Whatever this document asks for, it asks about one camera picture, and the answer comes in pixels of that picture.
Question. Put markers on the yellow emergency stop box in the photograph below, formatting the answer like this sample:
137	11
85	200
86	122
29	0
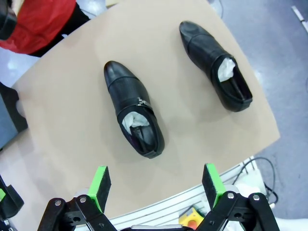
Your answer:
190	217

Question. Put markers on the black shoe stand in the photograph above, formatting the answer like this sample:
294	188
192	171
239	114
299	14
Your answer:
9	115

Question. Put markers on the white slotted robot base frame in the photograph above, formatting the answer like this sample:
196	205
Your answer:
156	209

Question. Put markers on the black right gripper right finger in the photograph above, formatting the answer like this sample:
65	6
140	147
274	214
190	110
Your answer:
216	187

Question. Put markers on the person in red jacket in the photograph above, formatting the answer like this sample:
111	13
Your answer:
43	21

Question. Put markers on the white crumpled paper stuffing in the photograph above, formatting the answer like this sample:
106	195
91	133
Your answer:
226	68
134	120

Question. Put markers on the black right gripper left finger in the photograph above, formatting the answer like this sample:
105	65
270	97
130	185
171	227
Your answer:
96	190

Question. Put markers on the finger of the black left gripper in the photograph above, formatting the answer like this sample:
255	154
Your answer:
12	202

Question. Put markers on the black leather buckle shoe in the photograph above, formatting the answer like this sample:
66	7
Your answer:
125	91
204	45

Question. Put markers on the white desk leg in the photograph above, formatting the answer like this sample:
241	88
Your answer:
300	18

